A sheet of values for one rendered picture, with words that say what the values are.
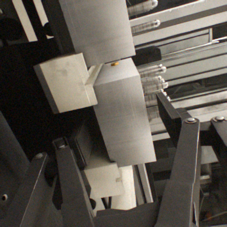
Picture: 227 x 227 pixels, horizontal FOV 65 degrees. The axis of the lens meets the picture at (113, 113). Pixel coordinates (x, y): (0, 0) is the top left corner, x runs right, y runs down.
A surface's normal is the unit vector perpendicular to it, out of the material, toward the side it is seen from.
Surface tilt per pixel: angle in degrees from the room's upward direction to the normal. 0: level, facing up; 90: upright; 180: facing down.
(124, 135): 90
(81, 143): 0
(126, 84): 90
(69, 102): 90
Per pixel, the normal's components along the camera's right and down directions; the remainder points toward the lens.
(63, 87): -0.03, 0.43
